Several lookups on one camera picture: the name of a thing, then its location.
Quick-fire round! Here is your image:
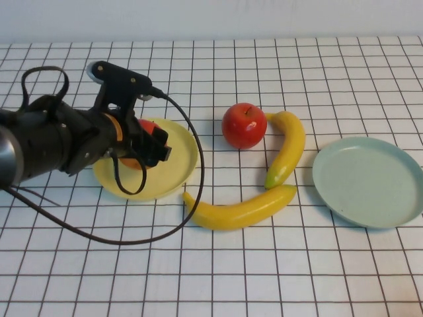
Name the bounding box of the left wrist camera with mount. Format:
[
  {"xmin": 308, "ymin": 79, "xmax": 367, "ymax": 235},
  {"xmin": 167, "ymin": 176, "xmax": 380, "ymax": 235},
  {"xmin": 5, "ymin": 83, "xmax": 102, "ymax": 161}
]
[{"xmin": 86, "ymin": 61, "xmax": 153, "ymax": 112}]

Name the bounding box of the light blue round plate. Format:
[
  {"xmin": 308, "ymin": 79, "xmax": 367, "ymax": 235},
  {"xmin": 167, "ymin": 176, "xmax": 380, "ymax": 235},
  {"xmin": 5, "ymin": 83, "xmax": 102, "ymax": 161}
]
[{"xmin": 312, "ymin": 137, "xmax": 423, "ymax": 229}]

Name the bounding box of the red plastic apple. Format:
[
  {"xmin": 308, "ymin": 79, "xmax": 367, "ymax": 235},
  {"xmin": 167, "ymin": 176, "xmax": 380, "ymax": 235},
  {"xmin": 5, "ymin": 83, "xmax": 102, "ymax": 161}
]
[
  {"xmin": 221, "ymin": 102, "xmax": 268, "ymax": 150},
  {"xmin": 119, "ymin": 118, "xmax": 163, "ymax": 171}
]

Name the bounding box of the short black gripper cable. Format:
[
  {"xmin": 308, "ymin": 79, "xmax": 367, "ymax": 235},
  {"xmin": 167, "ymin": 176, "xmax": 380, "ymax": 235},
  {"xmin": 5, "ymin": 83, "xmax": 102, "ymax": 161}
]
[{"xmin": 110, "ymin": 150, "xmax": 148, "ymax": 196}]

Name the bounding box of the black cable loop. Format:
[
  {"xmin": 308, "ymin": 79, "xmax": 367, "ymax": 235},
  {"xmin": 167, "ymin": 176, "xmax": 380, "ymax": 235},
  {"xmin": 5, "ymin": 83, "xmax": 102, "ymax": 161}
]
[{"xmin": 20, "ymin": 65, "xmax": 70, "ymax": 112}]

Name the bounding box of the white grid tablecloth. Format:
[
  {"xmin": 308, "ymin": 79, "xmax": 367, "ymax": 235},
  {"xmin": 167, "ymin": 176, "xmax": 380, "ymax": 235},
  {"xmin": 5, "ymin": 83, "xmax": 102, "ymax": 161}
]
[{"xmin": 0, "ymin": 36, "xmax": 423, "ymax": 317}]

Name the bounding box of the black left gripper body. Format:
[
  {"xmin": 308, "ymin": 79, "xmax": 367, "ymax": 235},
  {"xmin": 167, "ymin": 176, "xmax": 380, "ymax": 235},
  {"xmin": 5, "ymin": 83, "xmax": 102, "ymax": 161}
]
[{"xmin": 105, "ymin": 110, "xmax": 149, "ymax": 166}]

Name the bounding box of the thin dark cable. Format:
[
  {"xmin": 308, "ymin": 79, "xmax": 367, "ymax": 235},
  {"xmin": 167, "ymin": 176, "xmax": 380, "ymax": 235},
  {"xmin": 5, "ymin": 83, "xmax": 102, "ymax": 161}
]
[{"xmin": 9, "ymin": 185, "xmax": 63, "ymax": 207}]

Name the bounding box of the long black camera cable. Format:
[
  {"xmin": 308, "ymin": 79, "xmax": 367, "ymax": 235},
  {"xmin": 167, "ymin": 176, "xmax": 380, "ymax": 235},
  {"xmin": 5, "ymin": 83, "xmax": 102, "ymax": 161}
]
[{"xmin": 0, "ymin": 86, "xmax": 206, "ymax": 246}]

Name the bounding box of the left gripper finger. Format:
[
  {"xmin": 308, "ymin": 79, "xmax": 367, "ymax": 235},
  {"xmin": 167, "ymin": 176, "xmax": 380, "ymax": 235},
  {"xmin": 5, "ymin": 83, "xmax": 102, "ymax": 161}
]
[
  {"xmin": 141, "ymin": 143, "xmax": 173, "ymax": 167},
  {"xmin": 142, "ymin": 126, "xmax": 169, "ymax": 149}
]

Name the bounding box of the yellow round plate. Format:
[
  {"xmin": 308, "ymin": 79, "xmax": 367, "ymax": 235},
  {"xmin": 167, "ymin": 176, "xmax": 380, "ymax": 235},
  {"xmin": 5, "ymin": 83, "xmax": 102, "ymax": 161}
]
[{"xmin": 91, "ymin": 118, "xmax": 200, "ymax": 203}]

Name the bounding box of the yellow plastic banana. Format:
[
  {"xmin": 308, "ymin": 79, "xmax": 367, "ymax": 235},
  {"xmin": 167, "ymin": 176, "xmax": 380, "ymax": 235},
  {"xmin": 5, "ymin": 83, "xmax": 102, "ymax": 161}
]
[
  {"xmin": 264, "ymin": 110, "xmax": 306, "ymax": 190},
  {"xmin": 182, "ymin": 184, "xmax": 298, "ymax": 231}
]

